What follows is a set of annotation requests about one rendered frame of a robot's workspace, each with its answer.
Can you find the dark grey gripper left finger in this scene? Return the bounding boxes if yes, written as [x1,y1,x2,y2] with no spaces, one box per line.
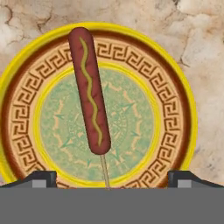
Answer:
[0,171,58,189]

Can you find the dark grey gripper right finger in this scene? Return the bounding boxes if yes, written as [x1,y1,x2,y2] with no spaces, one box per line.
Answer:
[167,170,224,189]

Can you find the hot dog on wooden stick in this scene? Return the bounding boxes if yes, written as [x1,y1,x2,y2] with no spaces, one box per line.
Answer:
[67,26,112,189]

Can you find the yellow rimmed patterned plate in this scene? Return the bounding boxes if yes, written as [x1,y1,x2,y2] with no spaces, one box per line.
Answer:
[0,22,199,189]

